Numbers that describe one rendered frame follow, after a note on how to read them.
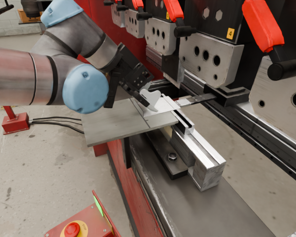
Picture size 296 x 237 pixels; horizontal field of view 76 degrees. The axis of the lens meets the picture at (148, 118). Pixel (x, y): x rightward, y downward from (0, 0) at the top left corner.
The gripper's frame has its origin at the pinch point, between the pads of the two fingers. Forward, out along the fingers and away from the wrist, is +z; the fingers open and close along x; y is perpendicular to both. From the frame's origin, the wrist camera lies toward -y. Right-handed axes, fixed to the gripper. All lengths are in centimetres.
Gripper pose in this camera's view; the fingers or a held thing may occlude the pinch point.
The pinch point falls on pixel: (149, 106)
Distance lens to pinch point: 60.5
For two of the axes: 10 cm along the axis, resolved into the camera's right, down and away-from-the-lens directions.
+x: -3.9, -5.4, 7.5
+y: 7.0, -7.0, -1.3
